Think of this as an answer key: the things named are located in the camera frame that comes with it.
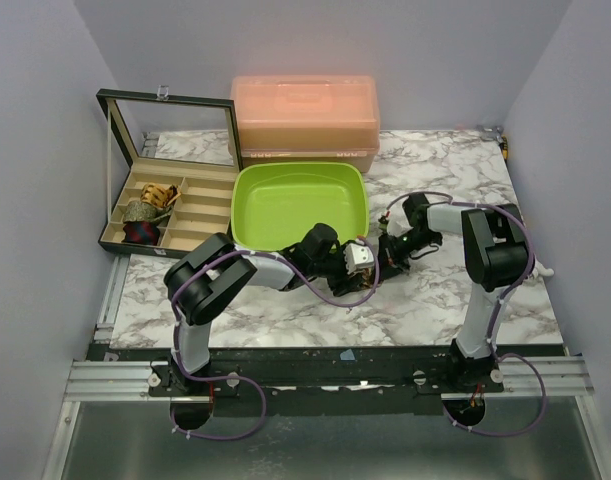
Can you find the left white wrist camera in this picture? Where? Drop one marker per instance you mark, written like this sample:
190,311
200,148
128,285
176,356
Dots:
358,257

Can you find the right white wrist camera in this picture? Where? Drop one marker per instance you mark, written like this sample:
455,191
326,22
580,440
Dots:
392,226

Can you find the small white plastic piece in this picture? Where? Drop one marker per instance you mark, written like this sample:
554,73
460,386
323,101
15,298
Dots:
539,270

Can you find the black mounting base rail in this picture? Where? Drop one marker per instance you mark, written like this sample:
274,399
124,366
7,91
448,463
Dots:
318,381

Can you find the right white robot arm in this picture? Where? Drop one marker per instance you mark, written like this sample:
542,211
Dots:
498,256

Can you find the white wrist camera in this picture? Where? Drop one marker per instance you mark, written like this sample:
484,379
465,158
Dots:
392,226
358,257

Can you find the yellow clamp at corner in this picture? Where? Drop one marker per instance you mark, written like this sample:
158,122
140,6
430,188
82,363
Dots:
504,147

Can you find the black tie organizer case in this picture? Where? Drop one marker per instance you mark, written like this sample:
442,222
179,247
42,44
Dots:
166,139

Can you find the orange translucent storage box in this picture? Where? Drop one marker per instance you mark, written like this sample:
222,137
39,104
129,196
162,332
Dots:
289,118

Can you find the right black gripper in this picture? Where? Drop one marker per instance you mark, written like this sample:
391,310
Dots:
394,251

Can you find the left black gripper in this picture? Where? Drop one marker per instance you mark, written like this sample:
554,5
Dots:
341,287

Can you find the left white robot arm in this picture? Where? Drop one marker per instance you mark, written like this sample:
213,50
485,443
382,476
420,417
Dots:
203,283

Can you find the red navy rolled tie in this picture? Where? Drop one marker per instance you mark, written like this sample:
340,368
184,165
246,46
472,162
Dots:
141,233

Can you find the grey-green rolled tie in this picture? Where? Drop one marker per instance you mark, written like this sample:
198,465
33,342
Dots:
138,211

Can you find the green plastic tray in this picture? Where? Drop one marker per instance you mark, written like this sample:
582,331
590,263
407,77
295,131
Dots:
274,205

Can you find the yellow rolled tie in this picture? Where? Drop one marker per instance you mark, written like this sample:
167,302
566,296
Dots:
159,196

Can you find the floral patterned tie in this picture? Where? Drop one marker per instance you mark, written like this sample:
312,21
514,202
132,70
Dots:
365,279

